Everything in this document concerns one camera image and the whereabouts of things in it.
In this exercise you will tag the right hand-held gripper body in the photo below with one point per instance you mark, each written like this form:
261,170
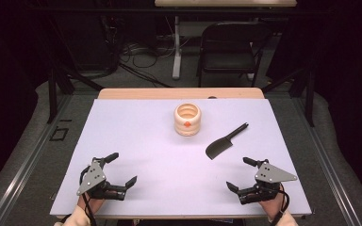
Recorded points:
271,175

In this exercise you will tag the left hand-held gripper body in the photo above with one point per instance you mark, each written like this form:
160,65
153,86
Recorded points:
91,180

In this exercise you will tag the ribbed beige cup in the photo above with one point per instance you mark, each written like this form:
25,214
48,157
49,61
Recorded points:
187,121

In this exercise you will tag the person's left hand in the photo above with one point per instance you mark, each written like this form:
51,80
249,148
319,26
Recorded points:
98,203

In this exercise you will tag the person's right hand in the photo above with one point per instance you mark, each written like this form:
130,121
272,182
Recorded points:
271,207

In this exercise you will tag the white table mat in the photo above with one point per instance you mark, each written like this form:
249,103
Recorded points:
157,169

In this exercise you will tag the wooden table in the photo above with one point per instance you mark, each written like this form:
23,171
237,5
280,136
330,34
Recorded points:
157,93

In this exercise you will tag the black metal stand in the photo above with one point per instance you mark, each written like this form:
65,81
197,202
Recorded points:
310,100
52,94

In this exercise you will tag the white-legged desk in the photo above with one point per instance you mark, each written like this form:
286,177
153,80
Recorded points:
177,62

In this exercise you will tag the black folding chair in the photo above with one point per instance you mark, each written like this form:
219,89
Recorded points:
229,40

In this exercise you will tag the grey metal floor rail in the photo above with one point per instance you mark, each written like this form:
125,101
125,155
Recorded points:
28,163
330,163

